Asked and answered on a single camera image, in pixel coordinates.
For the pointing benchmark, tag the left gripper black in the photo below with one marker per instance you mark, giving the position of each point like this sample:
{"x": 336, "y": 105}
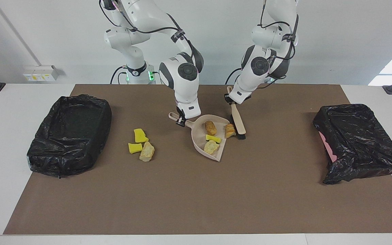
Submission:
{"x": 228, "y": 98}

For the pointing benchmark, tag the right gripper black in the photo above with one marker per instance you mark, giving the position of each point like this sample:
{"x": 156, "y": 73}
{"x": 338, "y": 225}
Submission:
{"x": 181, "y": 112}

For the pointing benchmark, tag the beige plastic dustpan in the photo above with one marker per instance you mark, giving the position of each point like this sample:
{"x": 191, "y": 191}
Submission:
{"x": 199, "y": 136}

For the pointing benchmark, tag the beige hand brush black bristles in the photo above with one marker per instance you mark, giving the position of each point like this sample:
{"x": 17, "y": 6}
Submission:
{"x": 238, "y": 122}

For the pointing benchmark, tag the brown bread nugget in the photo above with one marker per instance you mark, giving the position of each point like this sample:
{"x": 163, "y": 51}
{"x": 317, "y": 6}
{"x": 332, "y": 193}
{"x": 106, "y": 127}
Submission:
{"x": 210, "y": 127}

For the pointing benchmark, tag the orange toy croissant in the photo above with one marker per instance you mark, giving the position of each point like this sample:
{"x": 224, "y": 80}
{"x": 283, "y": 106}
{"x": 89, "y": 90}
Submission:
{"x": 230, "y": 130}

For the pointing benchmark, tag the notched yellow sponge piece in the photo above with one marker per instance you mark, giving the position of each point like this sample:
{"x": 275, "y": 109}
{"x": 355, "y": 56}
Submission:
{"x": 213, "y": 138}

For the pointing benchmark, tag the pale round bread chunk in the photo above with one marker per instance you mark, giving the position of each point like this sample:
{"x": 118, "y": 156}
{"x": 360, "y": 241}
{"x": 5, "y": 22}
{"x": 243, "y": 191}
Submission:
{"x": 211, "y": 147}

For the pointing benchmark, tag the large yellow sponge piece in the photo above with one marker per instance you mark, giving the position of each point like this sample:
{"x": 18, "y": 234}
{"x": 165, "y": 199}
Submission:
{"x": 139, "y": 135}

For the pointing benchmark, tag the pale angular bread chunk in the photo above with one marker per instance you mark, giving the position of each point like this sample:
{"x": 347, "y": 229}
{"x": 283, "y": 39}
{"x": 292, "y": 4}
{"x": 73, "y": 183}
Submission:
{"x": 147, "y": 152}

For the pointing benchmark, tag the small yellow sponge piece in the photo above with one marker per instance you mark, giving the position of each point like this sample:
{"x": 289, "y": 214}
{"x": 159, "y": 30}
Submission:
{"x": 134, "y": 148}

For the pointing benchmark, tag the bin lined with black bag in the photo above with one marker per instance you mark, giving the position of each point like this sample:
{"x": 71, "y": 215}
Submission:
{"x": 70, "y": 136}

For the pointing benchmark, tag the pink bin with black bag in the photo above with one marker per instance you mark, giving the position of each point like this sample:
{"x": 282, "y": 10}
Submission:
{"x": 359, "y": 143}

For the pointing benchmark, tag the brown table mat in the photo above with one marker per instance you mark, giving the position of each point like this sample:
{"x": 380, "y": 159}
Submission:
{"x": 196, "y": 211}

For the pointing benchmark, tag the white wall socket box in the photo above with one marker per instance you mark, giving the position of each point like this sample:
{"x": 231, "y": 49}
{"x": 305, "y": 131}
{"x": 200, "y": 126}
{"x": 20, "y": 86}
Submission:
{"x": 39, "y": 74}

